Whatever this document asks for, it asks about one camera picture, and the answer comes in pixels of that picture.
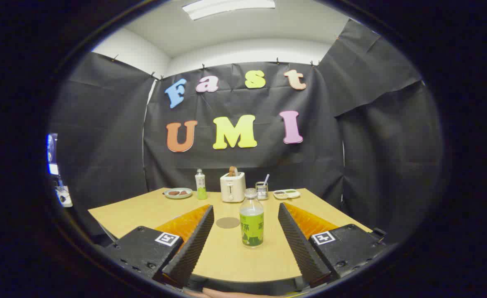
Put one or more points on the white divided food tray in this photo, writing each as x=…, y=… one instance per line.
x=287, y=194

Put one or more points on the white spoon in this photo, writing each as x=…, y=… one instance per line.
x=266, y=179

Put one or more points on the black backdrop cloth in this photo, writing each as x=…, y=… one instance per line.
x=102, y=145

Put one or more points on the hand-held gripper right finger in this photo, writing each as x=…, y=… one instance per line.
x=301, y=248

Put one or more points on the pale green plate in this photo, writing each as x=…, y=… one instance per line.
x=178, y=195

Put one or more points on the bread slice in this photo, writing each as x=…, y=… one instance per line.
x=233, y=171

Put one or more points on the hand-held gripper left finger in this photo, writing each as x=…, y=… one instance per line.
x=194, y=248

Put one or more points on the blue-lit monitor screen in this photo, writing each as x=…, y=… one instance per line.
x=52, y=153

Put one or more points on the round brown coaster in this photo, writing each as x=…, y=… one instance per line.
x=227, y=222

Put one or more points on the metal utensil holder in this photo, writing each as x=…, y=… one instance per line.
x=261, y=192

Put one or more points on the small green-label bottle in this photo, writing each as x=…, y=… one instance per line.
x=201, y=186

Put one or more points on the clear green-label juice bottle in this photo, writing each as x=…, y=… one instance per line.
x=251, y=231

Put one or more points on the ceiling light panel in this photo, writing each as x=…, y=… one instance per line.
x=227, y=7

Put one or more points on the white device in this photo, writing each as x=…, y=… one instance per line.
x=64, y=196

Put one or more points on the wooden table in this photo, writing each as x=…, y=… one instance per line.
x=144, y=213

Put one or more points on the white toaster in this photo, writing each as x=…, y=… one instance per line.
x=232, y=190

